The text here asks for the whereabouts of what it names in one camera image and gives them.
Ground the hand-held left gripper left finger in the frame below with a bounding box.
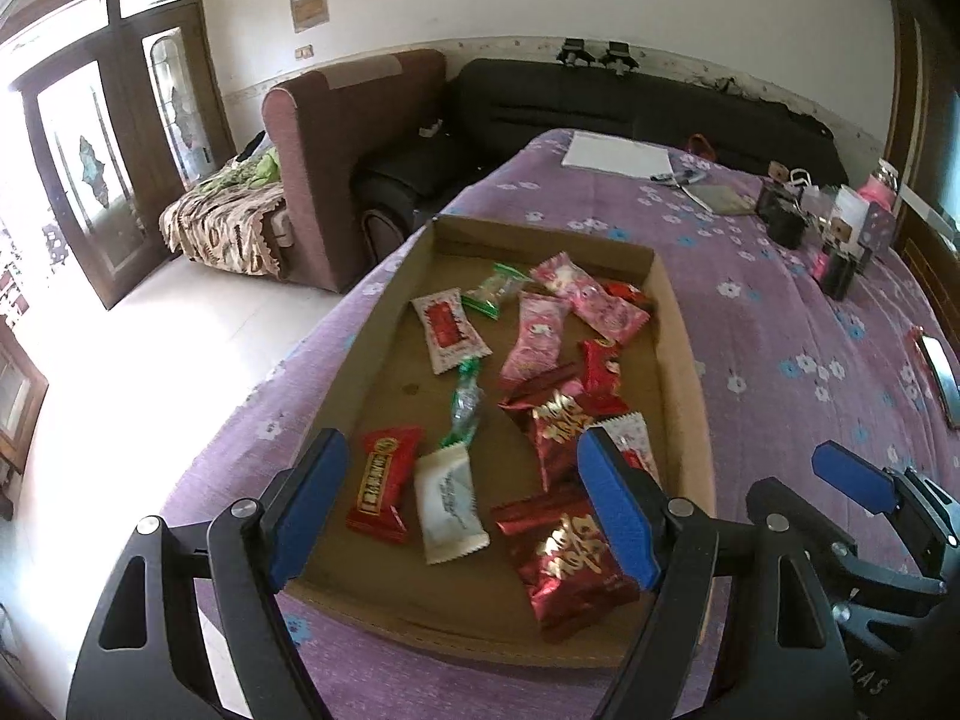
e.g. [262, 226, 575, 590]
[66, 427, 352, 720]

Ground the black sofa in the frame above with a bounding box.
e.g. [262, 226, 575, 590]
[352, 58, 848, 271]

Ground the pink bottle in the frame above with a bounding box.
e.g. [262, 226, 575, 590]
[862, 159, 901, 207]

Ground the plain white snack packet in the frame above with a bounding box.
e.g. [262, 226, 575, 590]
[412, 444, 490, 566]

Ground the green twisted candy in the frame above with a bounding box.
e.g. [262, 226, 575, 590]
[439, 356, 485, 447]

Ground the shallow cardboard box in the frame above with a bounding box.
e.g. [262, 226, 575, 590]
[281, 214, 717, 668]

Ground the patterned beige blanket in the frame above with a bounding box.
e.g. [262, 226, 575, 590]
[160, 150, 293, 278]

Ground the small red candy packet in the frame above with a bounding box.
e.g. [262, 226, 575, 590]
[600, 279, 655, 312]

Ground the wooden framed panel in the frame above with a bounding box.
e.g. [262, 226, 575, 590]
[0, 326, 50, 466]

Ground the white paper sheet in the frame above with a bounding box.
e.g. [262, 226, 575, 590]
[561, 131, 674, 179]

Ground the bright red snack packet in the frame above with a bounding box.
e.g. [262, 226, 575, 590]
[577, 337, 631, 417]

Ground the tan wall plaque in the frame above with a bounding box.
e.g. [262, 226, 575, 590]
[289, 0, 331, 35]

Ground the smartphone in red case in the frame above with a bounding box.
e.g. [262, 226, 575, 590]
[907, 326, 960, 430]

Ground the pink snack packet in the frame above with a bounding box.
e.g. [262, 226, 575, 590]
[530, 253, 601, 297]
[499, 292, 575, 383]
[574, 285, 652, 347]

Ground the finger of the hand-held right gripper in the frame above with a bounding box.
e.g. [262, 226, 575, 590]
[812, 441, 960, 595]
[821, 540, 947, 620]

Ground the dark red foil packet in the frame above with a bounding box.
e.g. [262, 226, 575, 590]
[499, 362, 586, 410]
[491, 491, 640, 644]
[502, 386, 601, 492]

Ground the green snack packet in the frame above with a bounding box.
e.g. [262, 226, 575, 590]
[461, 262, 533, 320]

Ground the large white red-label packet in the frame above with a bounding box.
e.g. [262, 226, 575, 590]
[411, 286, 492, 376]

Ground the red gold-label snack packet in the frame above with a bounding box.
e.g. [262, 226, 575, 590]
[345, 426, 425, 545]

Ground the green cloth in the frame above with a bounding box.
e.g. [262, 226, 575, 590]
[232, 146, 282, 185]

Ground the brown armchair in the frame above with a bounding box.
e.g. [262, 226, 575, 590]
[261, 49, 449, 293]

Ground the olive notebook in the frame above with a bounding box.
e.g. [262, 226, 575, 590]
[694, 184, 758, 217]

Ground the wooden glass door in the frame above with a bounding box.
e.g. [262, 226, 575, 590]
[0, 0, 237, 310]

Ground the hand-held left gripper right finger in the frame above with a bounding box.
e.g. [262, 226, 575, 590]
[576, 424, 857, 720]

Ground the wooden door frame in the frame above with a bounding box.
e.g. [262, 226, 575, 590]
[885, 11, 960, 211]

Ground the white cup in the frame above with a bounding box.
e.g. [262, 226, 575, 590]
[829, 186, 867, 241]

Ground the black holder with pink item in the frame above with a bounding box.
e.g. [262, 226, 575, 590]
[814, 244, 860, 301]

